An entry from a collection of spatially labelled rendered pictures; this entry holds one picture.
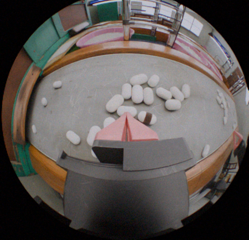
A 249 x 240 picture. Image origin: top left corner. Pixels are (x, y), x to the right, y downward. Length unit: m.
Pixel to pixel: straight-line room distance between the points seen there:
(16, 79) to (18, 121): 0.17
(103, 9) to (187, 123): 2.92
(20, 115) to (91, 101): 0.30
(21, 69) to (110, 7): 2.64
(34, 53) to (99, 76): 0.41
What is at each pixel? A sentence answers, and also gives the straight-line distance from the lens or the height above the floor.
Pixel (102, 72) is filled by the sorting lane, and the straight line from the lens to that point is 0.20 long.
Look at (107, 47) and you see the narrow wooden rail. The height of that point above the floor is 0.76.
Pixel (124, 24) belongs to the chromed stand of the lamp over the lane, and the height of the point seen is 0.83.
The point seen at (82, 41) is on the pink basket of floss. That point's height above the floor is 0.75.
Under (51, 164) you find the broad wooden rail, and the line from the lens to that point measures 0.25.
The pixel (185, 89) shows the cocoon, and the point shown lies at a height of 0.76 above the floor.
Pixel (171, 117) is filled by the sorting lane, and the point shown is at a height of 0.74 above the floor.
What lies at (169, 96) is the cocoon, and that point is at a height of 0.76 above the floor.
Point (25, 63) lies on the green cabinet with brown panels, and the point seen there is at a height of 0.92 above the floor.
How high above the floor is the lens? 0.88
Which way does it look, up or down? 77 degrees down
